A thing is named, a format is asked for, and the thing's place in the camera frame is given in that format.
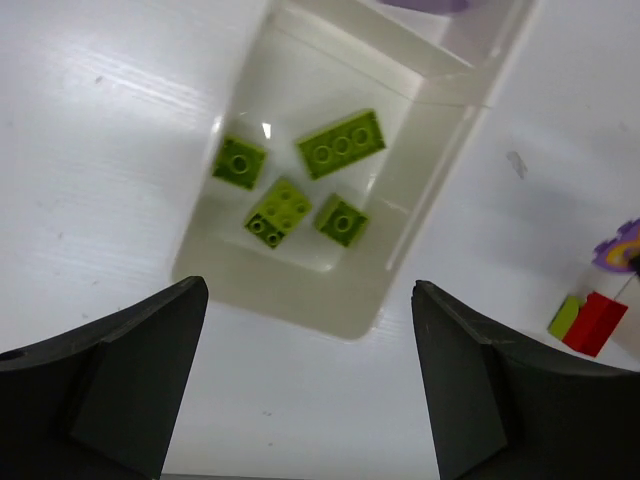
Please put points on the left white divided container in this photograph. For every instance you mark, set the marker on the left white divided container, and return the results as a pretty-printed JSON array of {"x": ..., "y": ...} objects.
[{"x": 361, "y": 109}]

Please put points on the purple square lego brick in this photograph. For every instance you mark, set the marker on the purple square lego brick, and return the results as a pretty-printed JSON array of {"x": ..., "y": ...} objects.
[{"x": 620, "y": 255}]

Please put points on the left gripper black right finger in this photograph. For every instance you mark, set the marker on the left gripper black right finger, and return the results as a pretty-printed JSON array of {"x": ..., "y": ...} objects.
[{"x": 505, "y": 406}]

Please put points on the lime curved lego brick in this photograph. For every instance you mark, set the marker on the lime curved lego brick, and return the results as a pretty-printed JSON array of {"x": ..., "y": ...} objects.
[{"x": 278, "y": 213}]

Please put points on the red tall lego brick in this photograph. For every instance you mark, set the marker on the red tall lego brick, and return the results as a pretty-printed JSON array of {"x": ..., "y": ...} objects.
[{"x": 596, "y": 321}]

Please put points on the small lime green lego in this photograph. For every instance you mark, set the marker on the small lime green lego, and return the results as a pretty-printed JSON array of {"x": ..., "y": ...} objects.
[{"x": 239, "y": 162}]

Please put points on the lime and white lego base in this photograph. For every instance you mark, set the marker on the lime and white lego base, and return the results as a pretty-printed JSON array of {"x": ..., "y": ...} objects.
[{"x": 340, "y": 221}]

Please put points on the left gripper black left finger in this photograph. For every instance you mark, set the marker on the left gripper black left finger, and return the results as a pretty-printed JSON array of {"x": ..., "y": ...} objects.
[{"x": 101, "y": 401}]

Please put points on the purple rounded lego block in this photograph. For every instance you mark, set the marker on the purple rounded lego block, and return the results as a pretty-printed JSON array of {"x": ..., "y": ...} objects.
[{"x": 436, "y": 7}]

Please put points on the lime brick under red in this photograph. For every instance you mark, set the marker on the lime brick under red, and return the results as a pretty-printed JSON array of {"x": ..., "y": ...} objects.
[{"x": 565, "y": 316}]

